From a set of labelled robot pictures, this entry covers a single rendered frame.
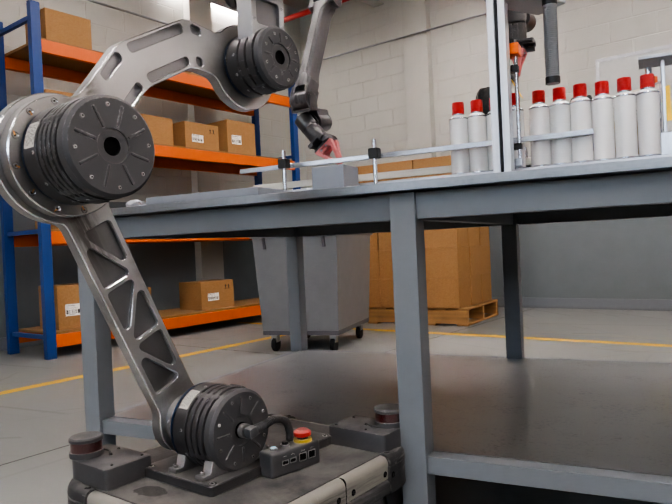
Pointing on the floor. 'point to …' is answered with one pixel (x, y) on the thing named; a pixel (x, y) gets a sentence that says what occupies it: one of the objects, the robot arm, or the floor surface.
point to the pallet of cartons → (436, 265)
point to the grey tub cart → (316, 285)
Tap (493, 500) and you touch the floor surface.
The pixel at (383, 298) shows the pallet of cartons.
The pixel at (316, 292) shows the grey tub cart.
